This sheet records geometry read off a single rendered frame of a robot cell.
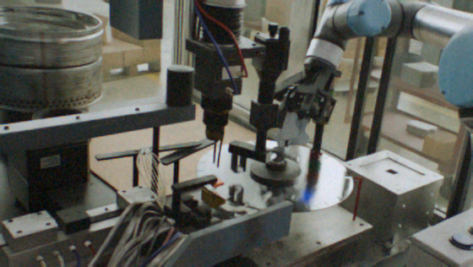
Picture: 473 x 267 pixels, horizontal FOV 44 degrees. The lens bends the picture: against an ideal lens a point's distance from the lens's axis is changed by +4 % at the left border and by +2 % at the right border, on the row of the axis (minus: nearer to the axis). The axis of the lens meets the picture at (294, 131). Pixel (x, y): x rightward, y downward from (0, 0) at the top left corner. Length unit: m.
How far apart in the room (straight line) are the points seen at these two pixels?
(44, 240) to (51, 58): 0.57
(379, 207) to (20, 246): 0.74
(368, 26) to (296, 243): 0.45
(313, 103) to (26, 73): 0.74
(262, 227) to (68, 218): 0.38
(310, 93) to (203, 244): 0.43
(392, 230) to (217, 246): 0.56
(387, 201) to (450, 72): 0.56
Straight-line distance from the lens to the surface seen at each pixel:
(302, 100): 1.20
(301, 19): 1.73
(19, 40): 1.56
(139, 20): 1.05
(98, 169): 1.63
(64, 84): 1.60
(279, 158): 1.17
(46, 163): 1.34
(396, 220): 1.36
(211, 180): 1.08
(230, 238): 0.92
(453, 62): 0.84
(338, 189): 1.17
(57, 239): 1.15
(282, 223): 0.99
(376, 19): 1.14
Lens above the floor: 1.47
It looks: 21 degrees down
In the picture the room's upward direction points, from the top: 7 degrees clockwise
